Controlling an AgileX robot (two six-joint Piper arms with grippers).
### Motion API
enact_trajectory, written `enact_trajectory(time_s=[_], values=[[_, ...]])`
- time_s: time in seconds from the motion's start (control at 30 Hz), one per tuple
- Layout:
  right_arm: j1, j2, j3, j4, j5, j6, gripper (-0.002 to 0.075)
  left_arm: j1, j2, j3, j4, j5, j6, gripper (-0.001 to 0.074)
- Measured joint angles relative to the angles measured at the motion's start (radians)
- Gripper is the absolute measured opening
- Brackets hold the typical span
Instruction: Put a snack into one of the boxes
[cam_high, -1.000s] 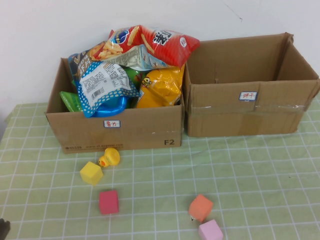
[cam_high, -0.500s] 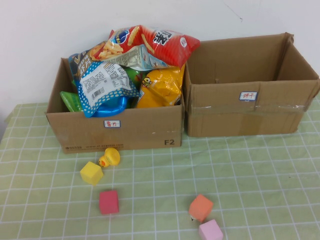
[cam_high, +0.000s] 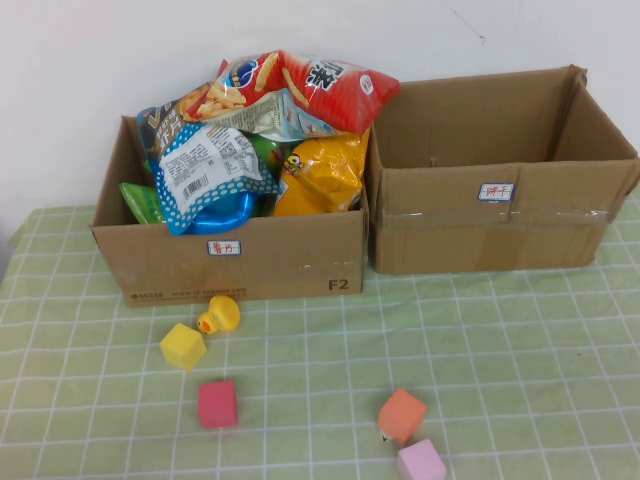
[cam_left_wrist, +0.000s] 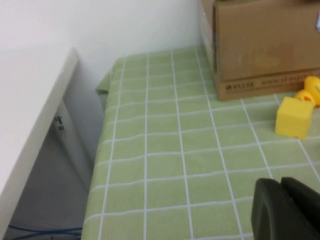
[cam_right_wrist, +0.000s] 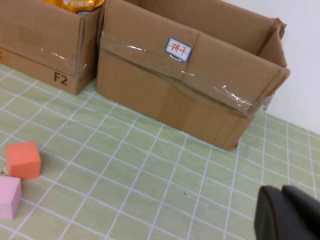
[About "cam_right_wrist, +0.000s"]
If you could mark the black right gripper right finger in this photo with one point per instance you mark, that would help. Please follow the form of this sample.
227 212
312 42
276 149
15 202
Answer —
308 207

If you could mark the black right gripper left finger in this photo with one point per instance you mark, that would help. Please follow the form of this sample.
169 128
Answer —
272 220

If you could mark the green checked tablecloth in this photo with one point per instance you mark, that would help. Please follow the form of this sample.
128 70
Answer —
150 175

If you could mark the cardboard box without print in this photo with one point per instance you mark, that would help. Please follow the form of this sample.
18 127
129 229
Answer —
175 100

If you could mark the white label with red writing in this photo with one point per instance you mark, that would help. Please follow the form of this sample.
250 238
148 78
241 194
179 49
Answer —
178 49

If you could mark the orange foam cube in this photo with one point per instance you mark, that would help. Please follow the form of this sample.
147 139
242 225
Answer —
23 160

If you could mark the light pink foam cube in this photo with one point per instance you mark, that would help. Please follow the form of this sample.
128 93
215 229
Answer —
8 197

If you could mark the yellow chip bag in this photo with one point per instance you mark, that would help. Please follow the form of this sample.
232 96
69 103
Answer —
75 5

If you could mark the cardboard box with F2 print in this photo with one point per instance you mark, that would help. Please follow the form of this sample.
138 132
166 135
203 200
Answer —
37 37

